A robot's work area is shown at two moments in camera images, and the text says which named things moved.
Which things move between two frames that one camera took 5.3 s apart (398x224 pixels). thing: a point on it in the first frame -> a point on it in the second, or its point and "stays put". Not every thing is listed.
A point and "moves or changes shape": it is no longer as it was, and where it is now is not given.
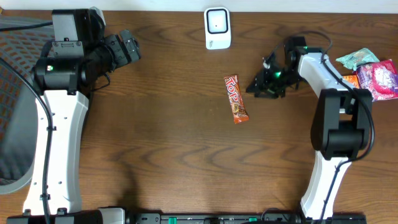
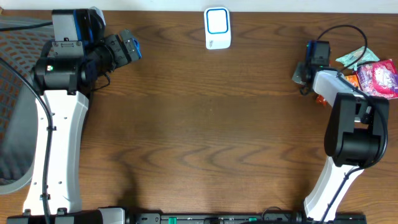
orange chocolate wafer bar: [238, 106] moves or changes shape
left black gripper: [121, 50] stays put
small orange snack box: [353, 79] stays put
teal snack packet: [357, 58] stays put
